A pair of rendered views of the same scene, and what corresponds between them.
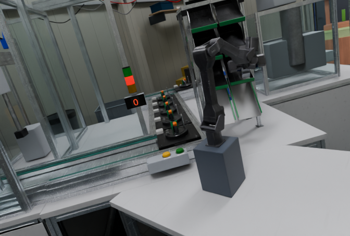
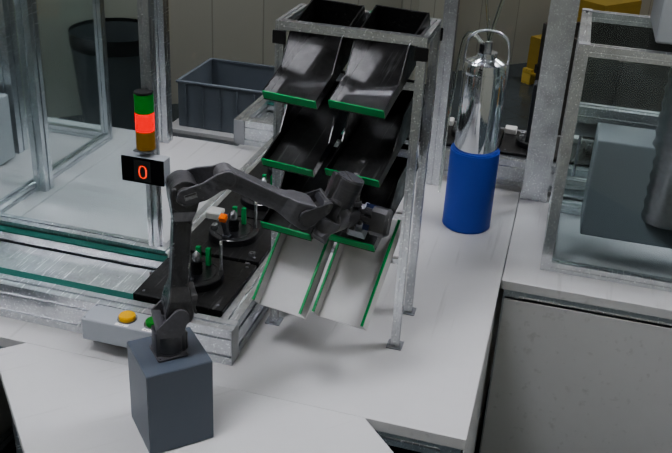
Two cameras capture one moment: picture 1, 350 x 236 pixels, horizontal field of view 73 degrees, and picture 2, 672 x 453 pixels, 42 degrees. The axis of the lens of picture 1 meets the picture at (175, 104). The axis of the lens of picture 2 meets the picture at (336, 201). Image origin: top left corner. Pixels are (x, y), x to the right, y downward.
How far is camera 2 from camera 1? 117 cm
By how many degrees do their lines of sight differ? 20
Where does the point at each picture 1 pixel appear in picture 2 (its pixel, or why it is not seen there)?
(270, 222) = not seen: outside the picture
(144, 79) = not seen: outside the picture
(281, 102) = (560, 306)
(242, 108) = (344, 294)
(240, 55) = (285, 211)
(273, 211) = not seen: outside the picture
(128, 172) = (58, 313)
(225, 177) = (147, 418)
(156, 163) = (98, 324)
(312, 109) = (645, 362)
